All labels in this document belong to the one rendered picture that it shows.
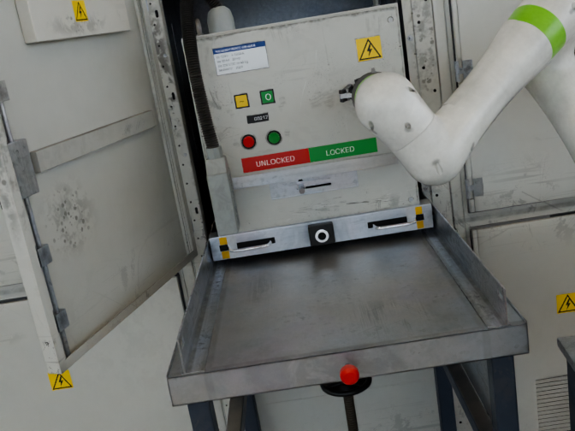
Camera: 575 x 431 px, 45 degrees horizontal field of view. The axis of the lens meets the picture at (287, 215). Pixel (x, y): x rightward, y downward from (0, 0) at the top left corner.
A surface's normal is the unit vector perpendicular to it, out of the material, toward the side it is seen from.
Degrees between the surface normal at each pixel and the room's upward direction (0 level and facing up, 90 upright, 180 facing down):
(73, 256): 90
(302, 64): 90
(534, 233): 90
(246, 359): 0
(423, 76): 90
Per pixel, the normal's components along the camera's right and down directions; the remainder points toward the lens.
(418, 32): 0.01, 0.27
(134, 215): 0.94, -0.07
